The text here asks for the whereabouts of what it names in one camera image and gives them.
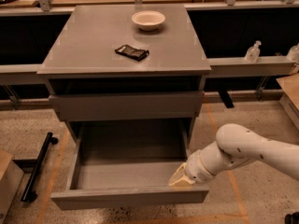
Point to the white ceramic bowl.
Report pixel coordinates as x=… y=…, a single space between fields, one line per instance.
x=148 y=20

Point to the clear pump bottle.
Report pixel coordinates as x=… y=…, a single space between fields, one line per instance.
x=253 y=52

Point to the grey drawer cabinet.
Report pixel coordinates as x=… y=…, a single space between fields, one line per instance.
x=83 y=58

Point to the black snack packet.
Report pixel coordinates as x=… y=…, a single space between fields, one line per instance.
x=132 y=53

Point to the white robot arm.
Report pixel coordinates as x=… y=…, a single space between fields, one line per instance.
x=235 y=146

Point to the grey drawer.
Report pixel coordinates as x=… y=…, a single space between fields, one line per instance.
x=126 y=164
x=118 y=106

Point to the grey top drawer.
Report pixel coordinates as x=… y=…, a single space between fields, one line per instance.
x=118 y=106

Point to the black caster wheel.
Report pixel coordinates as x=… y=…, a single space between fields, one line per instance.
x=292 y=218

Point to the cardboard box left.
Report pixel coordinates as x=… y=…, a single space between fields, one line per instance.
x=10 y=179

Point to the grey shelf rail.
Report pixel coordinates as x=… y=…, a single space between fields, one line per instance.
x=26 y=74

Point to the cardboard box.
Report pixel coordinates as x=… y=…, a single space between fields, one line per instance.
x=290 y=97
x=10 y=179

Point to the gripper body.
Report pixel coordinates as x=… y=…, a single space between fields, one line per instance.
x=193 y=169

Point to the black metal bar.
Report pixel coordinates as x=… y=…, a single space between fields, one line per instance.
x=29 y=195

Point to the cardboard box right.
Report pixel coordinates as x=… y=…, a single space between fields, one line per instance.
x=290 y=97

